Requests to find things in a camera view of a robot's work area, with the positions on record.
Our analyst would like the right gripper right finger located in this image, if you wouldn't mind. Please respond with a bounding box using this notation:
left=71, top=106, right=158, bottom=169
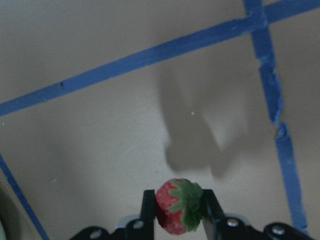
left=202, top=189, right=225, bottom=240

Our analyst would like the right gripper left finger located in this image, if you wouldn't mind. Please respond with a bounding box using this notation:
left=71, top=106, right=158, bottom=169
left=141, top=190, right=156, bottom=240

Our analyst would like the red strawberry with leaves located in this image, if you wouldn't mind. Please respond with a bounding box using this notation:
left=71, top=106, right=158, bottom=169
left=155, top=178, right=204, bottom=235

